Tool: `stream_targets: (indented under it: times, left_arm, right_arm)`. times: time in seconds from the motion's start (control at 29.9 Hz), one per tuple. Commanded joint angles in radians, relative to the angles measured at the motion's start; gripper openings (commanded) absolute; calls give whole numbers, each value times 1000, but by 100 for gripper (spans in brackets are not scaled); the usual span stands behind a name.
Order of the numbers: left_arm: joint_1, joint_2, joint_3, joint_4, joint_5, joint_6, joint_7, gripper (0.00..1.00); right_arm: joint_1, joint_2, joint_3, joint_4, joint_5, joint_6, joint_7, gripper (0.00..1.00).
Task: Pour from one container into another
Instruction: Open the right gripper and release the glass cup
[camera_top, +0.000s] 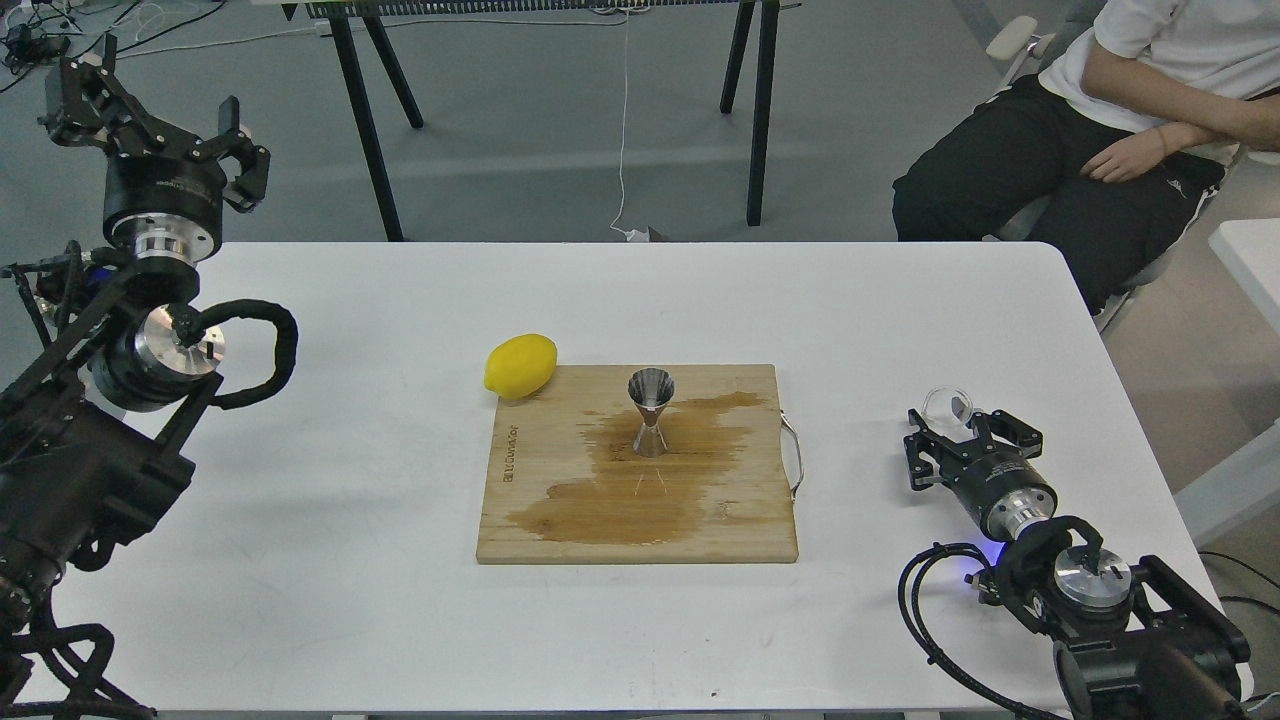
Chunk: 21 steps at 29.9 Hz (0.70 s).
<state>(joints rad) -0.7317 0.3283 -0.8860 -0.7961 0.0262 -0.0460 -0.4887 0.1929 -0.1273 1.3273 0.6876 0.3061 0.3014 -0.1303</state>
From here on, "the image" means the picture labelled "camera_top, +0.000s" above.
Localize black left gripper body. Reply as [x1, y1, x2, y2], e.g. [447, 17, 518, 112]
[102, 155, 227, 263]

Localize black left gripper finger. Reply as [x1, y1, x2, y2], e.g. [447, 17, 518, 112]
[196, 95, 271, 214]
[38, 32, 196, 158]

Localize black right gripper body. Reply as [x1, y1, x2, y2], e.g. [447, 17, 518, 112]
[950, 451, 1057, 543]

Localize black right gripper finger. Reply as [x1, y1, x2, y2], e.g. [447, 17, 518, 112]
[966, 410, 1044, 459]
[902, 407, 977, 491]

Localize clear glass measuring cup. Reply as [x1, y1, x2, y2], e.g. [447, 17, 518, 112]
[920, 386, 975, 433]

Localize steel double jigger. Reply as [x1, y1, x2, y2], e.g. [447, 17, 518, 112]
[627, 366, 676, 457]

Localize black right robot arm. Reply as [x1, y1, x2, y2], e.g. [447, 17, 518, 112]
[897, 410, 1251, 719]

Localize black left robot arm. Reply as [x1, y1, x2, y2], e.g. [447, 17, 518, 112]
[1, 35, 300, 719]

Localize person left hand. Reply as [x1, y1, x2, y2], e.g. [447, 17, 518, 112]
[1080, 127, 1174, 183]

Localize seated person white shirt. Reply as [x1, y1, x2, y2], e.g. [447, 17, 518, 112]
[892, 1, 1279, 314]

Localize yellow lemon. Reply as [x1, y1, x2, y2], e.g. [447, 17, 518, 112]
[483, 333, 558, 400]

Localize wooden cutting board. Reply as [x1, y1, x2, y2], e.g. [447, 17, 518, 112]
[475, 364, 799, 565]

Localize white office chair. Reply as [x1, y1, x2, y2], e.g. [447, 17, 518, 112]
[986, 15, 1057, 92]

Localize black leg background table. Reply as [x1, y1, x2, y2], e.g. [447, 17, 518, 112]
[250, 0, 803, 243]

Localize black cables on floor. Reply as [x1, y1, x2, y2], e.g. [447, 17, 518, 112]
[0, 0, 230, 96]

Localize white hanging cable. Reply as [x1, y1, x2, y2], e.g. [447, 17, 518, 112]
[611, 10, 652, 243]

